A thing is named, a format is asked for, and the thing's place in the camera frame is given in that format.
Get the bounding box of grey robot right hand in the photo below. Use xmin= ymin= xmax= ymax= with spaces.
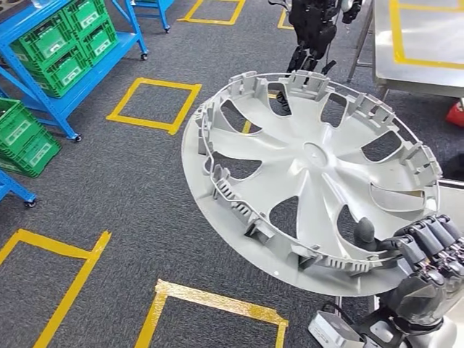
xmin=353 ymin=215 xmax=464 ymax=328

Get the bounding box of grey plastic wheel cover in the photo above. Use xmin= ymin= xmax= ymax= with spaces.
xmin=181 ymin=69 xmax=444 ymax=297

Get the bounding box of stainless steel workbench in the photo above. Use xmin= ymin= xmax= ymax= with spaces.
xmin=347 ymin=0 xmax=464 ymax=100

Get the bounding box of white side table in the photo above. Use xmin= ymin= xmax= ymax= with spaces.
xmin=435 ymin=178 xmax=464 ymax=227

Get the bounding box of black bag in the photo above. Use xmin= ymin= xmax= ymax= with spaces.
xmin=442 ymin=153 xmax=464 ymax=181

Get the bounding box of red bag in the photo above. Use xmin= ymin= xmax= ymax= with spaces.
xmin=445 ymin=101 xmax=464 ymax=129

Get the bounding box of yellow floor tape square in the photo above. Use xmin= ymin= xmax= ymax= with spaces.
xmin=0 ymin=228 xmax=112 ymax=348
xmin=134 ymin=279 xmax=289 ymax=348

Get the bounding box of black humanoid robot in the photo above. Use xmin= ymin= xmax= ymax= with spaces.
xmin=268 ymin=0 xmax=364 ymax=117

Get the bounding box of black camera cable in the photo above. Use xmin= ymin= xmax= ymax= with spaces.
xmin=321 ymin=301 xmax=349 ymax=326

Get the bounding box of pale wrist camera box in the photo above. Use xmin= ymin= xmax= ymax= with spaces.
xmin=308 ymin=310 xmax=367 ymax=348

